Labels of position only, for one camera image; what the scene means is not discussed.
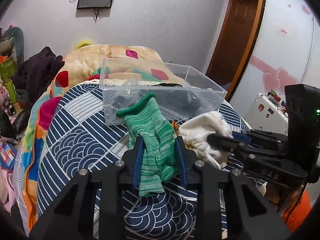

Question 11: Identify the white sock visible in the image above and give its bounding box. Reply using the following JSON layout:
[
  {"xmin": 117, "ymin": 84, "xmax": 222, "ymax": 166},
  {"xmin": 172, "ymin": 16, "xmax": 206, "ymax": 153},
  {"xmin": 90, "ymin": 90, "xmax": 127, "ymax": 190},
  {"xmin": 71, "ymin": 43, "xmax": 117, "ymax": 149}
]
[{"xmin": 178, "ymin": 111, "xmax": 233, "ymax": 170}]

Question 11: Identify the navy white patterned tablecloth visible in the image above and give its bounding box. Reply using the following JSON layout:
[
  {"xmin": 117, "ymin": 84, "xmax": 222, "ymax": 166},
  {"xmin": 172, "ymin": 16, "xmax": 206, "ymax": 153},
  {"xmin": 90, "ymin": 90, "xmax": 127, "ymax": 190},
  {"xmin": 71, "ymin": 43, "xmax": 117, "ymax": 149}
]
[{"xmin": 36, "ymin": 79, "xmax": 268, "ymax": 240}]

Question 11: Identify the clear plastic storage box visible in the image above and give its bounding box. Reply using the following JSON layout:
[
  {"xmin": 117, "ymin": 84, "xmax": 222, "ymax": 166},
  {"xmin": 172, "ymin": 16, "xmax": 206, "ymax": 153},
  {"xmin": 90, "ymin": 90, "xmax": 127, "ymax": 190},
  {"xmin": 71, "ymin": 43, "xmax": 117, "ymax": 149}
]
[{"xmin": 99, "ymin": 58, "xmax": 227, "ymax": 125}]

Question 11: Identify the white wardrobe with hearts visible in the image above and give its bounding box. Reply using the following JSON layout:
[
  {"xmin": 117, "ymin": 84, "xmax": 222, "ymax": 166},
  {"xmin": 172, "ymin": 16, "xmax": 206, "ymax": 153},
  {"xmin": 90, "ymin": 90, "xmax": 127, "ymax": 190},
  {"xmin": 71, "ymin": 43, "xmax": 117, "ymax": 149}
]
[{"xmin": 230, "ymin": 0, "xmax": 316, "ymax": 116}]

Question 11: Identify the brown wooden door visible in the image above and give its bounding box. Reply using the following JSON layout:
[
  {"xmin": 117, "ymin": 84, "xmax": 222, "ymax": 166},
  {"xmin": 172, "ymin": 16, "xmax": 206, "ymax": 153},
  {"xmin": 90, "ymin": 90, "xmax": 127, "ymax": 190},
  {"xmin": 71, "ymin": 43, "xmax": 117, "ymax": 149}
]
[{"xmin": 206, "ymin": 0, "xmax": 263, "ymax": 101}]

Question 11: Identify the colourful fleece blanket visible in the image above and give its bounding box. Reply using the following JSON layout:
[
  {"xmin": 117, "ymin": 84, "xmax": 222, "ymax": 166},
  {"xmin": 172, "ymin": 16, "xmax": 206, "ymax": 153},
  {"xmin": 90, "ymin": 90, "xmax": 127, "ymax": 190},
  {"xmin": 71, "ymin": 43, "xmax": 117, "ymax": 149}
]
[{"xmin": 21, "ymin": 44, "xmax": 192, "ymax": 231}]

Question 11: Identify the yellow fluffy object behind blanket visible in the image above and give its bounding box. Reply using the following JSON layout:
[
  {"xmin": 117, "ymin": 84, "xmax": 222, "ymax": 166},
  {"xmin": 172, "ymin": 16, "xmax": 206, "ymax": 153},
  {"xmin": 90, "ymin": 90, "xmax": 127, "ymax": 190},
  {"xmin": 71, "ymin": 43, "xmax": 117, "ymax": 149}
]
[{"xmin": 73, "ymin": 39, "xmax": 95, "ymax": 50}]

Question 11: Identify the dark purple garment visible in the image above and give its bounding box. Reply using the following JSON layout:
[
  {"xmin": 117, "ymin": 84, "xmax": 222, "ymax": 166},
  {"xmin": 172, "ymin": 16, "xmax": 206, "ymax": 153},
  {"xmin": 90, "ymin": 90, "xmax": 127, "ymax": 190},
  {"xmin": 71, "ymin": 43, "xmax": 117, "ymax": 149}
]
[{"xmin": 12, "ymin": 47, "xmax": 65, "ymax": 105}]

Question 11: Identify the green cardboard box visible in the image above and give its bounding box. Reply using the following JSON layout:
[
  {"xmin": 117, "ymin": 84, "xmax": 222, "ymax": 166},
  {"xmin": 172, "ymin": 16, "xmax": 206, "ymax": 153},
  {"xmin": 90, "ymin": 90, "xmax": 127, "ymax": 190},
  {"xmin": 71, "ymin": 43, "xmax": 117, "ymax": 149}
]
[{"xmin": 1, "ymin": 55, "xmax": 17, "ymax": 104}]

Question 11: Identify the grey green plush toy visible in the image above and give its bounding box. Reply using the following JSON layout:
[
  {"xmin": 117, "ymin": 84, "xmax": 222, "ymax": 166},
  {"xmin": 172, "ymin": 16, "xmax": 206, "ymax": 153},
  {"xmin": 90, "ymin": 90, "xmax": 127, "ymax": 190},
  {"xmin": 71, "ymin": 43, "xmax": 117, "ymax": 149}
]
[{"xmin": 1, "ymin": 27, "xmax": 24, "ymax": 66}]

